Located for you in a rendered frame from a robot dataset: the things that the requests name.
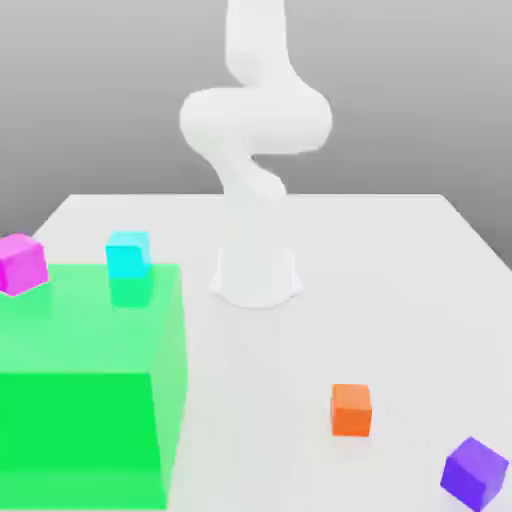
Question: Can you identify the small cyan cube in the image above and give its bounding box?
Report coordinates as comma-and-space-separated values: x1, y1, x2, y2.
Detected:
104, 230, 153, 280

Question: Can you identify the small orange cube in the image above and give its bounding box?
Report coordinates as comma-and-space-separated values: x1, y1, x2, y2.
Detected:
330, 383, 373, 438

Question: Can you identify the small magenta cube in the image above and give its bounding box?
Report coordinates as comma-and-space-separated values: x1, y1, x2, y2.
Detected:
0, 232, 50, 298

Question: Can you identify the small purple cube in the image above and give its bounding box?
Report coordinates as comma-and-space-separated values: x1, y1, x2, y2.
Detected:
439, 436, 510, 512

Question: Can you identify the large green box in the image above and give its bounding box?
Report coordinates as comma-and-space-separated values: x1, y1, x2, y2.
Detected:
0, 262, 190, 511

